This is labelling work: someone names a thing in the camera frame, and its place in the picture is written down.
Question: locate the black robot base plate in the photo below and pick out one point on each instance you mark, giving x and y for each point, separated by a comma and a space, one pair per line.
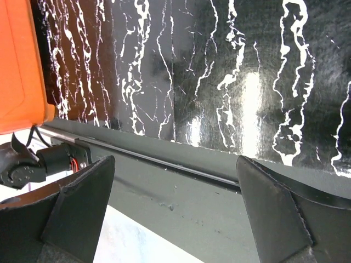
191, 195

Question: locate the orange plastic laundry basket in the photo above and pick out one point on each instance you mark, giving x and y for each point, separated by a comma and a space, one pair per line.
23, 93

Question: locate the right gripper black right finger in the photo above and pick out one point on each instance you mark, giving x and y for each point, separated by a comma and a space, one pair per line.
291, 221

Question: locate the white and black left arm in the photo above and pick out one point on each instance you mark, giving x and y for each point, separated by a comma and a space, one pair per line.
20, 165

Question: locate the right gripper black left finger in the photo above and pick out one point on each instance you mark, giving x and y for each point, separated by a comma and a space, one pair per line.
61, 221

